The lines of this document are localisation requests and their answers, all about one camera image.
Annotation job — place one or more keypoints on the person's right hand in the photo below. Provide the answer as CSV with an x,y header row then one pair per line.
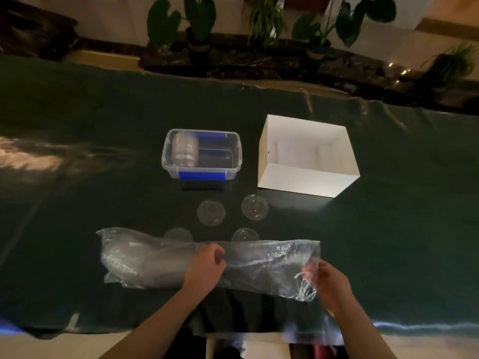
x,y
331,287

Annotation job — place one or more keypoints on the person's left hand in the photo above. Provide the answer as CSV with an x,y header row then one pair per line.
x,y
204,267

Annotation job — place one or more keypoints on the clear plastic lid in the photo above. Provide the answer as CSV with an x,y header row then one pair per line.
x,y
178,234
245,234
255,207
211,212

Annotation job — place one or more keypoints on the clear plastic bag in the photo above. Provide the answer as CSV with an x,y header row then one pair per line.
x,y
262,261

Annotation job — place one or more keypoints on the clear bin with blue latches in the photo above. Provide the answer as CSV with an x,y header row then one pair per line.
x,y
224,160

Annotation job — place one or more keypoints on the person's left forearm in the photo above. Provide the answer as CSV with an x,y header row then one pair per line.
x,y
157,325

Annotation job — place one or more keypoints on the person's right forearm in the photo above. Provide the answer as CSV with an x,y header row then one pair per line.
x,y
359,332

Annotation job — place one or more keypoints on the person's dark trousers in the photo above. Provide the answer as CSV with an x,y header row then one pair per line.
x,y
191,345

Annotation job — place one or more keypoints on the white cardboard box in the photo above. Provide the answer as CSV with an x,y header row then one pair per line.
x,y
307,181

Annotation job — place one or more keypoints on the dark green table cover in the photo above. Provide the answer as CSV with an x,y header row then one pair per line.
x,y
75,201

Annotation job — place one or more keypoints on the long dark marble planter ledge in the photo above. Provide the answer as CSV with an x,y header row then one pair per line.
x,y
243,63

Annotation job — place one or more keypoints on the large-leaf potted plant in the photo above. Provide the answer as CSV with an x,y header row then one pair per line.
x,y
200,18
351,26

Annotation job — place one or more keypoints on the grassy potted plant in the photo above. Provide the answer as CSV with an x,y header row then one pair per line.
x,y
265,22
453,63

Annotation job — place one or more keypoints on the short dark marble ledge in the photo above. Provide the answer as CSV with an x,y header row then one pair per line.
x,y
37,33

